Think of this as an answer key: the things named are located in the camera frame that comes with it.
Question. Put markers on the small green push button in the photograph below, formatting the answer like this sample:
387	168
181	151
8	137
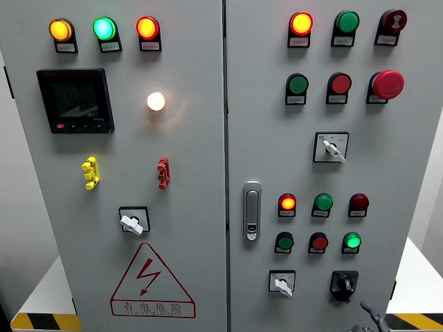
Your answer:
286	242

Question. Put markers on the large green domed button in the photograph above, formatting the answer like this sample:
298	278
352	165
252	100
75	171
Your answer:
347	21

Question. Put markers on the small green domed lamp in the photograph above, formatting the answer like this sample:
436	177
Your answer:
323	202
352	240

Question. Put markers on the label plate under buzzer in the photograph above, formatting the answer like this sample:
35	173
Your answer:
386	40

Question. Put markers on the small label plate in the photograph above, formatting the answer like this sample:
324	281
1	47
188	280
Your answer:
316	251
286	213
357	213
282	250
350	251
320	214

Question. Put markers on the label plate under green button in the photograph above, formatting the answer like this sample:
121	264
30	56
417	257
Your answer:
296	100
342	41

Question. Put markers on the large green lit lamp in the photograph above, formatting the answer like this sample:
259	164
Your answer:
104	28

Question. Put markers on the pale grey cabinet door with lock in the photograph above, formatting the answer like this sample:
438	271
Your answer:
270	138

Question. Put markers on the large red stop button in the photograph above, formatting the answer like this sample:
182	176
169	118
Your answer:
388	84

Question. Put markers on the flat red push button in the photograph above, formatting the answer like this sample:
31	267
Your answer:
341	83

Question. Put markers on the small red push button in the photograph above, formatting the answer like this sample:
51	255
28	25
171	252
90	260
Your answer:
319	243

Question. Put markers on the black door hinge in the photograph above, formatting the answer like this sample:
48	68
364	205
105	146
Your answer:
394	290
9	83
74	306

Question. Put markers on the flat green push button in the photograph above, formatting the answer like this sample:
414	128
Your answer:
298	84

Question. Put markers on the label plate under yellow lamp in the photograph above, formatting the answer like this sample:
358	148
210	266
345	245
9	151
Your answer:
66	47

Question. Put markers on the label plate under stop button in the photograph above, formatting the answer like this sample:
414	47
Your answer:
376	99

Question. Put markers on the dark red buzzer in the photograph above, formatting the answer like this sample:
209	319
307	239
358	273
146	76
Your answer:
395	19

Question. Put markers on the label plate under lit green lamp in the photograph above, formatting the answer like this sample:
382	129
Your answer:
110	46

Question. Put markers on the label plate under red lamp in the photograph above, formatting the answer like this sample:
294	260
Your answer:
299	41
151	45

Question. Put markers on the label plate under red button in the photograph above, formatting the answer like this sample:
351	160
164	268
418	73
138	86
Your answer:
336	99

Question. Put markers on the white round lamp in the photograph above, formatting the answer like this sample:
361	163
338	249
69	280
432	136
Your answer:
156	101

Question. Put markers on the small red lamp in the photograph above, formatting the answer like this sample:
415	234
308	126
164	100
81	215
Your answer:
359	201
287	203

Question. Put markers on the black display meter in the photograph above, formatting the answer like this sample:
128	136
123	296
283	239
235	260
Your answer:
74	100

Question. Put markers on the yellow round lamp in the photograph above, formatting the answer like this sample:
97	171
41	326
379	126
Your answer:
60	29

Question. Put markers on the pale grey cabinet door with display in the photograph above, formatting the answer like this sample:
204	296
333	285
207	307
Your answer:
194	155

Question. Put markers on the silver door lock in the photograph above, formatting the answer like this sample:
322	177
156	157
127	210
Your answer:
252	211

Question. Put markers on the black yellow striped tape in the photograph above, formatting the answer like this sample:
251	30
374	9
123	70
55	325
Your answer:
415	321
45	322

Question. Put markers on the large red lamp beside green button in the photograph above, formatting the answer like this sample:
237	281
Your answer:
301	23

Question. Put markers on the black knob turn switch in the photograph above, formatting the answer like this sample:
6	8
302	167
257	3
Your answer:
345	283

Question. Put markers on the red warning triangle sign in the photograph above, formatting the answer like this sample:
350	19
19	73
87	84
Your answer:
149	273

